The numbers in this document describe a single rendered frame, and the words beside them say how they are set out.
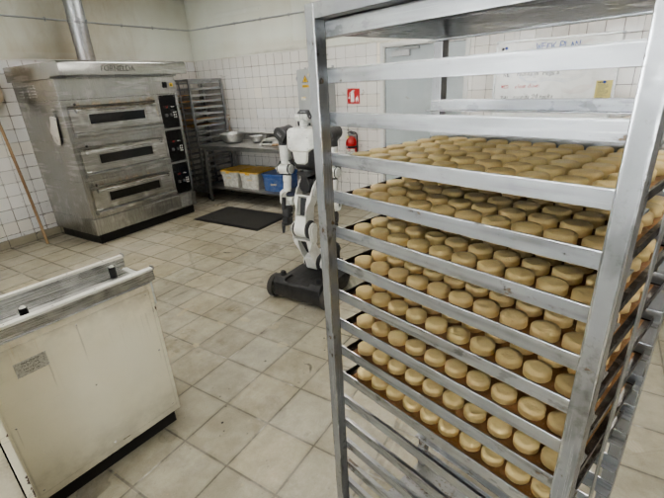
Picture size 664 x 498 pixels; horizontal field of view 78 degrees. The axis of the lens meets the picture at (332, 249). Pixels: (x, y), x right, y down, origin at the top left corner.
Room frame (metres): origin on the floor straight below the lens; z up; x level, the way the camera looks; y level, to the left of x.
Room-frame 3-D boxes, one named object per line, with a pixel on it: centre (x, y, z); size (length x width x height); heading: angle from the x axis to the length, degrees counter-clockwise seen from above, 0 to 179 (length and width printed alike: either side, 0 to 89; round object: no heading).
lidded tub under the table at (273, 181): (6.03, 0.71, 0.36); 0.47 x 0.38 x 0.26; 148
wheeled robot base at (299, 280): (3.17, 0.14, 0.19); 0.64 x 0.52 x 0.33; 147
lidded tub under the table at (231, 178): (6.50, 1.42, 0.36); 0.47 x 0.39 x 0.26; 145
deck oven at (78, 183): (5.43, 2.67, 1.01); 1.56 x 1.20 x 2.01; 147
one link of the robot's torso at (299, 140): (3.18, 0.12, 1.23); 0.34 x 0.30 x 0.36; 57
